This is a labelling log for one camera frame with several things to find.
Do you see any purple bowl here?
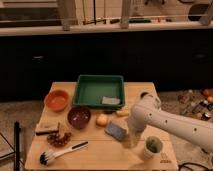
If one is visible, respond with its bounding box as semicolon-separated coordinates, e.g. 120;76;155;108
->
67;107;91;129

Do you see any orange bowl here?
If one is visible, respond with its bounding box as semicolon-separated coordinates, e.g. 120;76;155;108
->
44;90;69;112

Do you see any blue sponge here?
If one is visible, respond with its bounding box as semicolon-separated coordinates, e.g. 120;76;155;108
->
105;122;127;141

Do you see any yellow banana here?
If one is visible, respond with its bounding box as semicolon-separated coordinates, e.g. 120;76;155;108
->
116;109;130;117

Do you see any red grape bunch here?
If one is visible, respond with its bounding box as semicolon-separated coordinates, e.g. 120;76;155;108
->
47;132;71;147

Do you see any metal cup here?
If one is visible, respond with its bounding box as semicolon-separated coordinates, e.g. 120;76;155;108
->
140;92;148;98

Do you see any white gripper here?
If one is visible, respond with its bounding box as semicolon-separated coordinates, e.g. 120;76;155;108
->
122;131;141;149

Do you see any white mug green inside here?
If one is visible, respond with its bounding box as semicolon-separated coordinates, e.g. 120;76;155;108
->
143;136;163;159

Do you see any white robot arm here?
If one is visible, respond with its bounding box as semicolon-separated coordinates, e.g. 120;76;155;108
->
127;93;213;152

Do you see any black metal stand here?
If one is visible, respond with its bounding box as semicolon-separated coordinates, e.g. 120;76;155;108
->
0;121;22;171

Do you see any yellow apple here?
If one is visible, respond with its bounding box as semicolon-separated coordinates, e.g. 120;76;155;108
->
96;114;108;127

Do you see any green plastic tray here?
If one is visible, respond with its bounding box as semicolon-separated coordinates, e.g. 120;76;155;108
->
72;75;125;110

